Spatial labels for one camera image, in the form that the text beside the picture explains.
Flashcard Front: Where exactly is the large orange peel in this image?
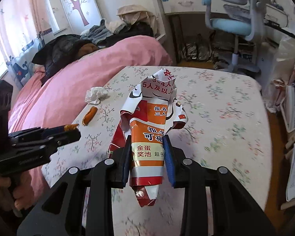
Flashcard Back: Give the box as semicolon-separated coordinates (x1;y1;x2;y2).
64;124;79;132

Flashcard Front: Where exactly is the red orange paper flyer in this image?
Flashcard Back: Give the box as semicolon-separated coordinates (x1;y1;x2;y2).
109;68;188;207

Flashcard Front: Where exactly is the person's left hand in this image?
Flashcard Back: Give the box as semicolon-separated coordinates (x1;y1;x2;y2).
0;171;34;211

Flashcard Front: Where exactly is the small orange peel strip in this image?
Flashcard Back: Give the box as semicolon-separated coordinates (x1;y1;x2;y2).
82;106;98;126

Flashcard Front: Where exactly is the pink duvet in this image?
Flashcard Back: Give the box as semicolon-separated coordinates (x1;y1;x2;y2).
8;35;173;202

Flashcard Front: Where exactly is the crumpled white tissue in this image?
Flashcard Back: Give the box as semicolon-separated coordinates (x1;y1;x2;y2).
85;87;108;105

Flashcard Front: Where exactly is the black puffer jacket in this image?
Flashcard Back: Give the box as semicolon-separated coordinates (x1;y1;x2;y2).
32;34;91;86

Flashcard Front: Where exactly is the floral bed sheet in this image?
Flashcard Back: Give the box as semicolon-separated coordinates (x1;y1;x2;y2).
42;66;272;235

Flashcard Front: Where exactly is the brown plush toy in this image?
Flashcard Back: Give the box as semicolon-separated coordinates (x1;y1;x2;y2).
76;43;99;59

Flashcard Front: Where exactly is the patterned window curtain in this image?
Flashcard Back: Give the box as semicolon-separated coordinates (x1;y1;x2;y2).
0;0;53;89

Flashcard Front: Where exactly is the pile of clothes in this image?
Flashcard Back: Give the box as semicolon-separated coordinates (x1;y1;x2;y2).
80;4;159;49

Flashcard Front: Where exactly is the white desk with drawers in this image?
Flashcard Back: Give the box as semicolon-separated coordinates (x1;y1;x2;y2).
152;0;295;65

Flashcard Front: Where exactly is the blue grey desk chair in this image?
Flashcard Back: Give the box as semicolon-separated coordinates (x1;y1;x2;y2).
202;0;267;75

